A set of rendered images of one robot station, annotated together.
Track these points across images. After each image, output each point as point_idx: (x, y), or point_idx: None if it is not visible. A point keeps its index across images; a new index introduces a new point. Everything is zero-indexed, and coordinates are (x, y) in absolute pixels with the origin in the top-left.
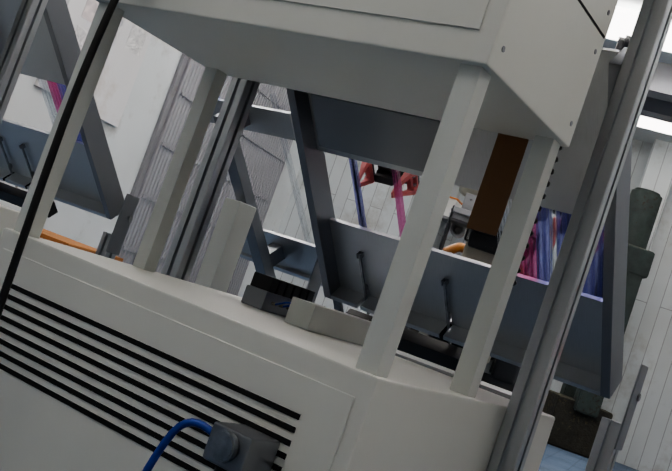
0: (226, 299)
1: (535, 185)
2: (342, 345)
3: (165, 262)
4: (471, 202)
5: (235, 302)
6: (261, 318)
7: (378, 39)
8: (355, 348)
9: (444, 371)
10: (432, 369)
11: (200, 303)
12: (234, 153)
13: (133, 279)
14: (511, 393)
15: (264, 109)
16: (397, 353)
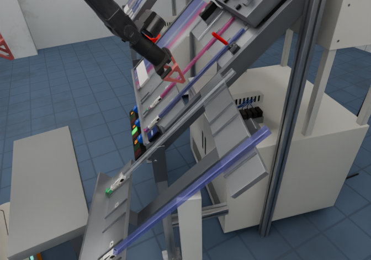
0: (275, 116)
1: None
2: (255, 89)
3: (290, 144)
4: None
5: (272, 115)
6: (281, 93)
7: None
8: (246, 91)
9: (74, 154)
10: (76, 159)
11: (308, 86)
12: (287, 87)
13: (326, 94)
14: (42, 141)
15: (229, 90)
16: (79, 174)
